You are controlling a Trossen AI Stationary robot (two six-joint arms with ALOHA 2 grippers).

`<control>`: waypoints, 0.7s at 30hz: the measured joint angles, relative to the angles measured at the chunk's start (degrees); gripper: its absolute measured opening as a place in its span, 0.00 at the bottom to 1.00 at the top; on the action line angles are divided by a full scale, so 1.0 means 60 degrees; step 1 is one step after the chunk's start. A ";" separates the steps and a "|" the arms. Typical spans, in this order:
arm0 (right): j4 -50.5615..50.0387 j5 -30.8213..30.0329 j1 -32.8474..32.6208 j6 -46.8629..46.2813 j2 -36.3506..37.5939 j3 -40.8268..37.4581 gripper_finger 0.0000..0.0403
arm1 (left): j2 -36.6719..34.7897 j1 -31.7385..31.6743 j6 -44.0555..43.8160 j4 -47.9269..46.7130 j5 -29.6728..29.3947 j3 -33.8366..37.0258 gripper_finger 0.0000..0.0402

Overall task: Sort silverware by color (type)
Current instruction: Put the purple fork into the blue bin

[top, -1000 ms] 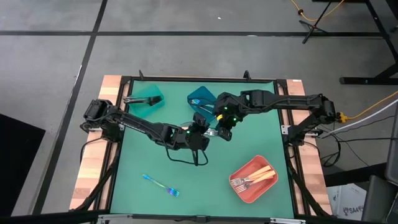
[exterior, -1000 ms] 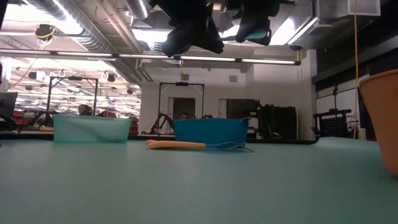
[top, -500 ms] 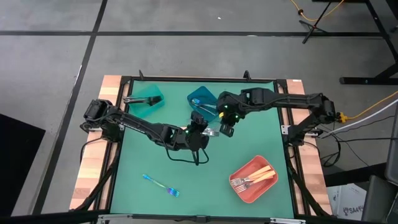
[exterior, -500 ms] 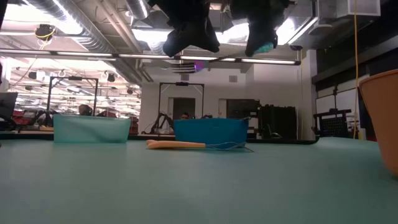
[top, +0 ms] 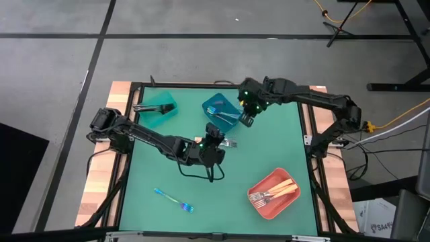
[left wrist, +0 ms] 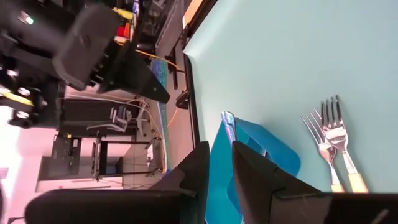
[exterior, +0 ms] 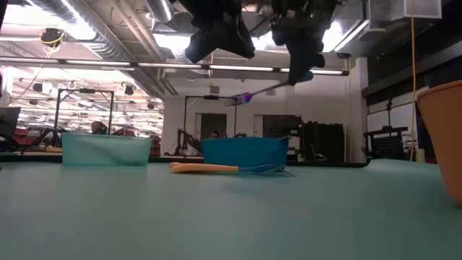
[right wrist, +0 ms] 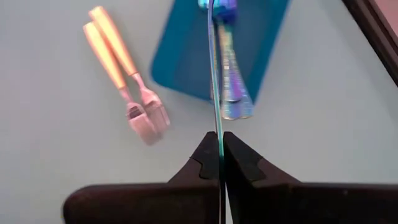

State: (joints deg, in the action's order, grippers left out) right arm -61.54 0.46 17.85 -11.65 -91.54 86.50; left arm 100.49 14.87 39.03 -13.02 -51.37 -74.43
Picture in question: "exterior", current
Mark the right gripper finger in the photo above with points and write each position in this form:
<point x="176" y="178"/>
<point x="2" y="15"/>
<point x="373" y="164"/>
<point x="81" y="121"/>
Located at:
<point x="299" y="66"/>
<point x="318" y="57"/>

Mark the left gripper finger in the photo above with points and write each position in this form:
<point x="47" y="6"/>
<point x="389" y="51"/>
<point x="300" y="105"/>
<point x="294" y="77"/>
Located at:
<point x="198" y="48"/>
<point x="240" y="45"/>

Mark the black background robot arm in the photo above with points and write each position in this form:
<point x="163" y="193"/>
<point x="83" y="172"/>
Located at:
<point x="186" y="139"/>
<point x="54" y="135"/>

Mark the long ceiling light strip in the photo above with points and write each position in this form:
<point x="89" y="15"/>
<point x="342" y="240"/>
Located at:
<point x="162" y="65"/>

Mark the black cabinet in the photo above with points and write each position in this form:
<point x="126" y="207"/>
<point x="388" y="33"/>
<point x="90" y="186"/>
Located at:
<point x="325" y="141"/>

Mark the person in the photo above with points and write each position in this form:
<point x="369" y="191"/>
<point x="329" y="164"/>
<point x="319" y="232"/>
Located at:
<point x="214" y="134"/>
<point x="98" y="128"/>

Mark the blue plastic bin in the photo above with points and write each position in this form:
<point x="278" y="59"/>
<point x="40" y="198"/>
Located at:
<point x="245" y="151"/>

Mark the translucent teal plastic bin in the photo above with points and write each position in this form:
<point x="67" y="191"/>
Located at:
<point x="106" y="148"/>

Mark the orange plastic bin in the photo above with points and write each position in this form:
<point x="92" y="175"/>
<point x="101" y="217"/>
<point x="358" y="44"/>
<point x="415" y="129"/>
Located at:
<point x="444" y="144"/>

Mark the green table mat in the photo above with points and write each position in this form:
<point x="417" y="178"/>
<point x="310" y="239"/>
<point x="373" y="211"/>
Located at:
<point x="252" y="224"/>

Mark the black metal rig frame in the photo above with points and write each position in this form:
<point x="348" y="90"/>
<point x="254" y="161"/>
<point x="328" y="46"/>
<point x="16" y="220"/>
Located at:
<point x="72" y="90"/>
<point x="211" y="97"/>

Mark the silver ventilation duct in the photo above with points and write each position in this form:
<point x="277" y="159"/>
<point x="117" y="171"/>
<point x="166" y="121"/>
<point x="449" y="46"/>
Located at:
<point x="108" y="47"/>

